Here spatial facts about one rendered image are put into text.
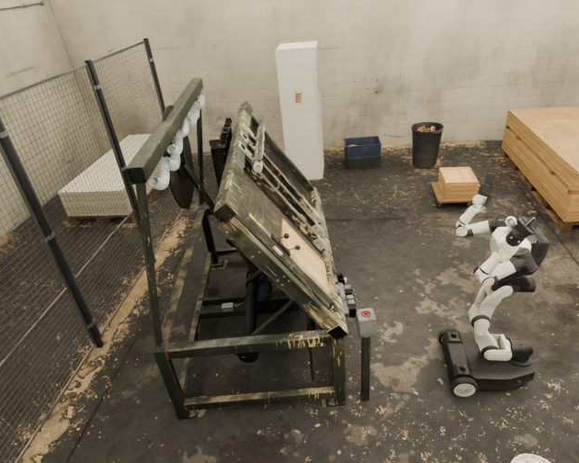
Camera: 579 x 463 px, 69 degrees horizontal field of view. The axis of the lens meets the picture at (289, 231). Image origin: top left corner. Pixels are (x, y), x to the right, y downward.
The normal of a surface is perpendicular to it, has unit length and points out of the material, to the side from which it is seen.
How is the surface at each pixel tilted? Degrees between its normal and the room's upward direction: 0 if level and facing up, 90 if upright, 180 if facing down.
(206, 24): 90
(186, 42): 90
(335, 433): 0
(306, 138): 90
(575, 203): 90
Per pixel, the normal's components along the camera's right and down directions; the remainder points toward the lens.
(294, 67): -0.11, 0.54
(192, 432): -0.09, -0.84
